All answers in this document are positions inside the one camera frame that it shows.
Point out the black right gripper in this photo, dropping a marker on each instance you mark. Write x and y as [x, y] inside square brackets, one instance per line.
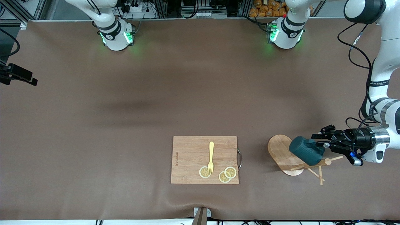
[18, 73]

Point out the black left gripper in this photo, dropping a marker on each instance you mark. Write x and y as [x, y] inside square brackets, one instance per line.
[362, 137]

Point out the teal cup yellow inside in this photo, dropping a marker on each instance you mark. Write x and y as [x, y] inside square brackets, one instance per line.
[306, 151]

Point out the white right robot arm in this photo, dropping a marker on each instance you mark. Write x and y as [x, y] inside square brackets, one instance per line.
[115, 37]

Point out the wooden cup rack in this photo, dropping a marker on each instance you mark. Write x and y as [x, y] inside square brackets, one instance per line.
[278, 150]

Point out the lemon slice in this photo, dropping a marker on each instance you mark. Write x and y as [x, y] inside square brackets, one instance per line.
[230, 172]
[203, 172]
[223, 178]

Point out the yellow plastic fork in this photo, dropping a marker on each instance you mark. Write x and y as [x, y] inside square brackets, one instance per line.
[211, 153]

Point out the white power strip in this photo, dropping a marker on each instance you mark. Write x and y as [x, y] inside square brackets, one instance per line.
[137, 9]

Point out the brown table mat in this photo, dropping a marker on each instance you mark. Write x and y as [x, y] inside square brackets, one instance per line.
[156, 78]

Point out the wooden cutting board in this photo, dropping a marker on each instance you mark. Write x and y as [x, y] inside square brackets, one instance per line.
[190, 156]

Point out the grey electrical box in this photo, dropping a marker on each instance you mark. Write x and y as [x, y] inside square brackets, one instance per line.
[203, 11]

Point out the aluminium frame post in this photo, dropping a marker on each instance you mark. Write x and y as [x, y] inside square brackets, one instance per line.
[23, 12]

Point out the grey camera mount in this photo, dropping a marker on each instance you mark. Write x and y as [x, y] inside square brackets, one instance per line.
[201, 215]

